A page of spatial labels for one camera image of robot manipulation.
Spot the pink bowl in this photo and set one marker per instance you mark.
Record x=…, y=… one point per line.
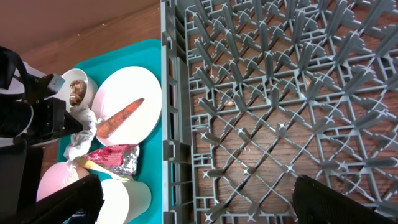
x=57, y=177

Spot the white napkin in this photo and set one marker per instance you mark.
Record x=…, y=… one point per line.
x=81, y=141

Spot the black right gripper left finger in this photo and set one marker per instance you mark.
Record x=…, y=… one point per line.
x=79, y=202

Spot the grey dishwasher rack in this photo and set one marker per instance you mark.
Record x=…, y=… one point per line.
x=257, y=93

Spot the orange carrot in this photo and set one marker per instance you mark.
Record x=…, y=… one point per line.
x=108, y=127

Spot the white round plate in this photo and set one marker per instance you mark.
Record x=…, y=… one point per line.
x=130, y=102

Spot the yellow plastic spoon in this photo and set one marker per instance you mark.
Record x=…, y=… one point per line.
x=88, y=164

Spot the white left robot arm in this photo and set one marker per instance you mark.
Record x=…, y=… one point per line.
x=20, y=162

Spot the small white bowl with scraps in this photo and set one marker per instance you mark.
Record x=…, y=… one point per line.
x=78, y=89

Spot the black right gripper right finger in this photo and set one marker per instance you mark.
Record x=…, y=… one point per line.
x=314, y=202

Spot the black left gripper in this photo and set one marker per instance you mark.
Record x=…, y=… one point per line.
x=35, y=116

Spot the pale green cup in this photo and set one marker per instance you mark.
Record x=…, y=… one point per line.
x=123, y=201

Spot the red foil snack wrapper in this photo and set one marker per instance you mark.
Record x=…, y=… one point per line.
x=118, y=159

